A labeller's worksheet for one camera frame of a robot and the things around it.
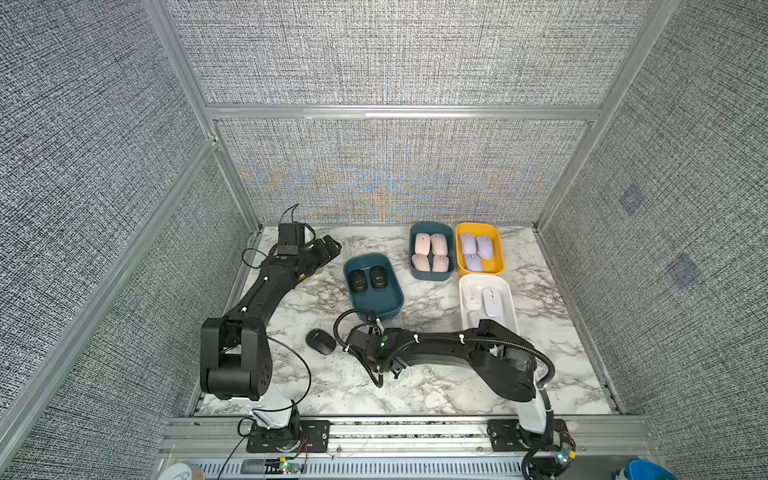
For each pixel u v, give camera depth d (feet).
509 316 3.00
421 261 3.48
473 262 3.48
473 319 3.05
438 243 3.67
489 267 3.49
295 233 2.26
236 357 1.48
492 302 3.18
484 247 3.59
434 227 3.76
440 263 3.48
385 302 3.29
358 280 3.30
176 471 2.16
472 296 3.17
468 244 3.57
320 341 2.86
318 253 2.63
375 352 2.09
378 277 3.32
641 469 2.04
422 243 3.64
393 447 2.40
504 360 1.64
